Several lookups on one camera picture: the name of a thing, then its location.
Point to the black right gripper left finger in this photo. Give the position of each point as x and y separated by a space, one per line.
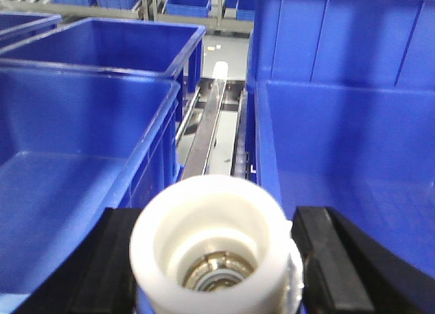
97 277

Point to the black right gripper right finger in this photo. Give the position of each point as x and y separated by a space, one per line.
346 271

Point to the white plastic valve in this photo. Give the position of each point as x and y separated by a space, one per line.
215 244

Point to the blue bin left near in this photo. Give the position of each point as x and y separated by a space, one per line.
72 145

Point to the blue bin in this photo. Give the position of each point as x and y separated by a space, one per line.
344 102
72 145
125 47

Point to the blue bin right near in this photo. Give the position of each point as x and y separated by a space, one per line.
344 102

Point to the blue bin left far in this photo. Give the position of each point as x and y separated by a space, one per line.
125 47

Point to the metal shelf roller rail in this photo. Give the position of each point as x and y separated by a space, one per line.
204 139

